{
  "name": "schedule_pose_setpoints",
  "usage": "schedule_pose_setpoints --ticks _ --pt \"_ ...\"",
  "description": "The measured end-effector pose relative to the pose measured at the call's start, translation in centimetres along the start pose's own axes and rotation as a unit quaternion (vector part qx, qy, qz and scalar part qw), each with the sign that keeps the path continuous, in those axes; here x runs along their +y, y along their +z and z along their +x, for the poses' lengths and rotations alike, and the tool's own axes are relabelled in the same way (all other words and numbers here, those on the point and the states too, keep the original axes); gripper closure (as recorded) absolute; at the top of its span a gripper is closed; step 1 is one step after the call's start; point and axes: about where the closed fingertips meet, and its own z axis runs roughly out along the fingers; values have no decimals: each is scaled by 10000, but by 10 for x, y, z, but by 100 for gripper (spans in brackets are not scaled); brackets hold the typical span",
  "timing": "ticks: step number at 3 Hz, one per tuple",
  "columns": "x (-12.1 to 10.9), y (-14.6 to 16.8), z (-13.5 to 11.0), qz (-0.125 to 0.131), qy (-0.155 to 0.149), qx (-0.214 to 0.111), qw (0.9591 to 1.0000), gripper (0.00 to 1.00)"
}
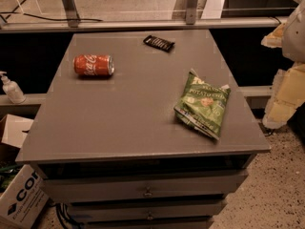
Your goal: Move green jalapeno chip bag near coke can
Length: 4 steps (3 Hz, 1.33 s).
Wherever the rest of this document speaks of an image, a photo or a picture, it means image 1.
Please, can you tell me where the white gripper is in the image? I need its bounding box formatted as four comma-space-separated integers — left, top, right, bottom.
261, 0, 305, 129

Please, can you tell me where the green jalapeno chip bag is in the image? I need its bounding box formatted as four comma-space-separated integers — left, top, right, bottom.
173, 71, 231, 140

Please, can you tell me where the orange coke can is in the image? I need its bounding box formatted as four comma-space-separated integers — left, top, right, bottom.
73, 54, 114, 76

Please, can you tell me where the black snack bar wrapper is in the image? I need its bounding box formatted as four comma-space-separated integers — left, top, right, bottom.
143, 35, 174, 52

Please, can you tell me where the grey drawer cabinet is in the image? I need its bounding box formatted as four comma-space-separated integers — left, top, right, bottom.
17, 30, 269, 229

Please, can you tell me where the white pump bottle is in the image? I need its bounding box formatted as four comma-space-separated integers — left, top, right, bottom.
0, 72, 26, 104

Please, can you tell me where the white cardboard box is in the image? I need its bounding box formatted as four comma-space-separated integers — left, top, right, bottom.
0, 114, 49, 229

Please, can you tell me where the grey metal frame rail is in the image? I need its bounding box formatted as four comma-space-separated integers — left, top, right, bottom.
0, 16, 288, 33

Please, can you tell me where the black cable on floor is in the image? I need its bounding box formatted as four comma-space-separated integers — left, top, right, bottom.
260, 124, 276, 137

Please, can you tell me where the black cable behind glass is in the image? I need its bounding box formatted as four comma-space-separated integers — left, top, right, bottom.
0, 0, 104, 23

